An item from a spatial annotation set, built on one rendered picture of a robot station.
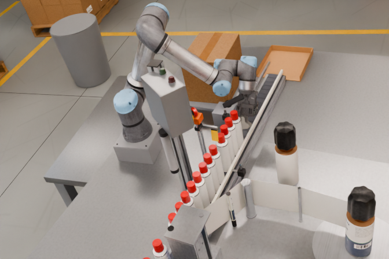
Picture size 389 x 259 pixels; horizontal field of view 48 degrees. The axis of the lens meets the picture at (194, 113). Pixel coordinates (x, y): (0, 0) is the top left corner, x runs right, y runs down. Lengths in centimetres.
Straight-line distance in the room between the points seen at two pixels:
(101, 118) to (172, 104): 114
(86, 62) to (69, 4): 135
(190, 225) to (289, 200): 43
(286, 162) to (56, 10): 437
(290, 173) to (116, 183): 83
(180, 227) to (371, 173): 86
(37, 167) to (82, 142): 140
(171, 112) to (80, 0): 406
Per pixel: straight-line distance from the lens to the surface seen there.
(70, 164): 236
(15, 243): 335
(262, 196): 173
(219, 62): 200
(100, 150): 236
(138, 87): 213
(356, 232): 157
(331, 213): 168
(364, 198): 147
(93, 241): 197
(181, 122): 155
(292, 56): 275
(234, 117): 195
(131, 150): 216
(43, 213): 343
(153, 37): 182
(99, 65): 443
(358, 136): 219
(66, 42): 426
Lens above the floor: 230
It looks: 38 degrees down
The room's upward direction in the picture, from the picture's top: 13 degrees counter-clockwise
